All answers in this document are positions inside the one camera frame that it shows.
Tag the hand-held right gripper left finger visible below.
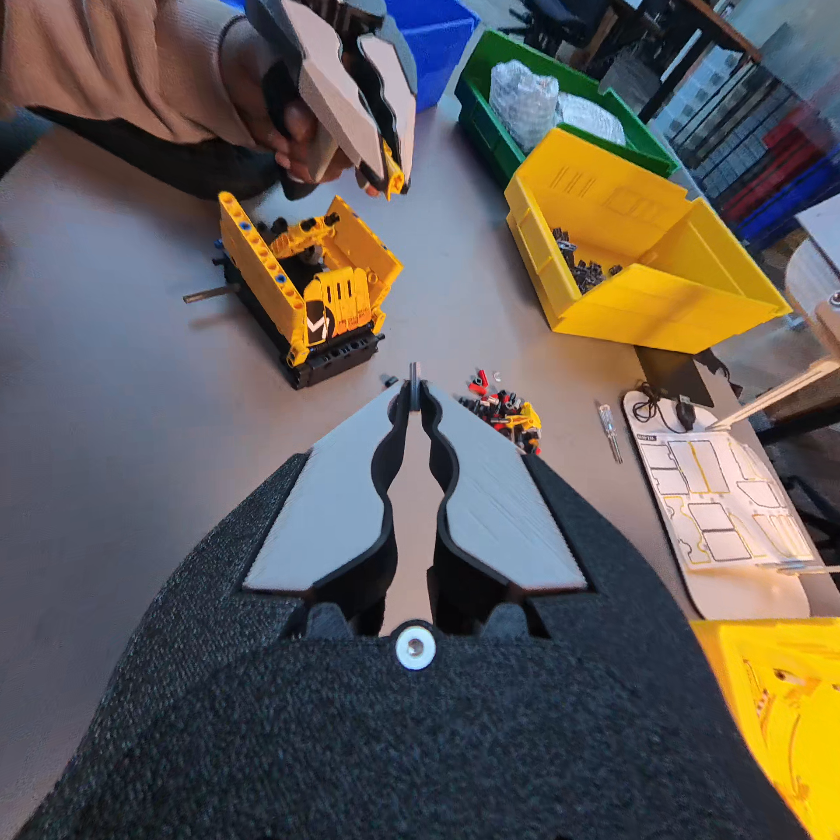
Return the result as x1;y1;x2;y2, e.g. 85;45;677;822
243;381;409;596

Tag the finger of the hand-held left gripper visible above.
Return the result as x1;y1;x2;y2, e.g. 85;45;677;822
281;0;389;185
357;33;419;196

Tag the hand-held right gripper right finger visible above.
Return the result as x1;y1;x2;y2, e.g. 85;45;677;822
420;379;589;593

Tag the yellow panel grey connector assembly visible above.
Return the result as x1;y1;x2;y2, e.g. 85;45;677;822
381;140;406;202

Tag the pile of black red pins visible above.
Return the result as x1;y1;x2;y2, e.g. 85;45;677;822
457;368;543;455

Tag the yellow toy robot model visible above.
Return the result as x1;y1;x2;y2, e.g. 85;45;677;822
183;191;405;392

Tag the yellow plastic bin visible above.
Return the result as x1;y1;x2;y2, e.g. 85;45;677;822
503;127;794;356
689;616;840;840

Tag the person's left forearm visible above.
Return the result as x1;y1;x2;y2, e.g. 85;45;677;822
0;0;265;150

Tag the grey desk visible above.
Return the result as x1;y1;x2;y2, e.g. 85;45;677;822
0;98;840;840

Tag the person's left hand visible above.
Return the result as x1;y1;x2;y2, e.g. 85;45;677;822
220;16;382;199

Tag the blue plastic bin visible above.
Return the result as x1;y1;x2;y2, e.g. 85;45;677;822
384;0;481;114

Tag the green plastic bin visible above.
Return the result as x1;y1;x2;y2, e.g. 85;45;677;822
454;29;683;192

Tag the clear bubble wrap bundle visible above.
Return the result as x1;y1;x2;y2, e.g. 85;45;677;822
488;59;560;156
556;91;628;147

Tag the black office chair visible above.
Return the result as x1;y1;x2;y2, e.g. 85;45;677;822
508;0;613;58

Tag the white sticker sheet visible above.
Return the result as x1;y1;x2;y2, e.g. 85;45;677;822
639;429;816;573

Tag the black flat square pad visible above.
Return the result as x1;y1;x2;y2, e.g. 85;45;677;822
633;344;715;410

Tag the heap of grey connector pieces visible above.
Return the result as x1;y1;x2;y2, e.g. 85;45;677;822
549;226;625;295

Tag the wooden top table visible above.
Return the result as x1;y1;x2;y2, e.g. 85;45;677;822
591;0;763;123

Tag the rack of coloured storage bins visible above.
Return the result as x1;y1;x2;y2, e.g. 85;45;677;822
656;49;840;255

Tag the small clear-handled screwdriver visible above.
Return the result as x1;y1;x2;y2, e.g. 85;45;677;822
595;401;625;466

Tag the black USB cable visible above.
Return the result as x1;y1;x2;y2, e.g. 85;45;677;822
630;380;698;433

